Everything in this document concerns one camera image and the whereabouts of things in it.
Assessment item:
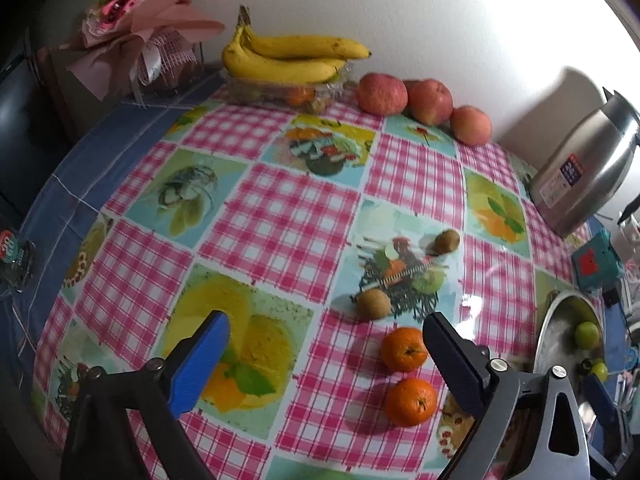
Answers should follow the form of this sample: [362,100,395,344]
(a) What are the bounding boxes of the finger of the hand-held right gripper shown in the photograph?
[581,374,632,478]

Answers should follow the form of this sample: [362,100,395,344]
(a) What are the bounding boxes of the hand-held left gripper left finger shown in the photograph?
[60,310,232,480]

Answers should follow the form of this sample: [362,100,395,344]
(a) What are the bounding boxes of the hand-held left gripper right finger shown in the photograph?
[422,311,593,480]

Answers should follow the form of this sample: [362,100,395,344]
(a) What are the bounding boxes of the orange tangerine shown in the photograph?
[384,377,438,427]
[381,327,430,373]

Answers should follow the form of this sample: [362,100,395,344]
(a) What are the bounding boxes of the stainless steel basin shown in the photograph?
[532,290,608,411]

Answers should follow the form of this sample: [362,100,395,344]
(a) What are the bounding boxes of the brown kiwi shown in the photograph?
[356,288,392,321]
[433,229,461,254]

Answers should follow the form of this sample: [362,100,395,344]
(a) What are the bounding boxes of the silver device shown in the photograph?
[617,370,640,411]

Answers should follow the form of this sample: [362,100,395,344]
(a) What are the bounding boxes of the teal box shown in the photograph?
[571,227,626,291]

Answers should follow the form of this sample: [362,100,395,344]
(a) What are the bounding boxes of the checked fruit-print tablecloth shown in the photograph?
[0,72,631,480]

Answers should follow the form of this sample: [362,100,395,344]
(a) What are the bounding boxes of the glass mug with label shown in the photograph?
[0,229,37,293]

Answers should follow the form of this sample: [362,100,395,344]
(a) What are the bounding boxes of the stainless steel thermos jug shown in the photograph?
[529,87,640,239]

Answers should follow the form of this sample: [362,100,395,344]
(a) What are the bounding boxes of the red apple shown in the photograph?
[404,79,454,126]
[356,72,410,115]
[450,105,493,146]

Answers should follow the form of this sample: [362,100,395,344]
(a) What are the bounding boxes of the clear plastic fruit container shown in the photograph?
[222,67,351,114]

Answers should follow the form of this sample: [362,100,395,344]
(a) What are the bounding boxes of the brown cabinet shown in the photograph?
[30,45,226,141]

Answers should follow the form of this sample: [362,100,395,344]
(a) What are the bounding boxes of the pink flower bouquet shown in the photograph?
[60,0,226,106]

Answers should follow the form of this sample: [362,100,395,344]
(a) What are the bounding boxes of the black wire rack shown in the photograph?
[150,30,208,93]

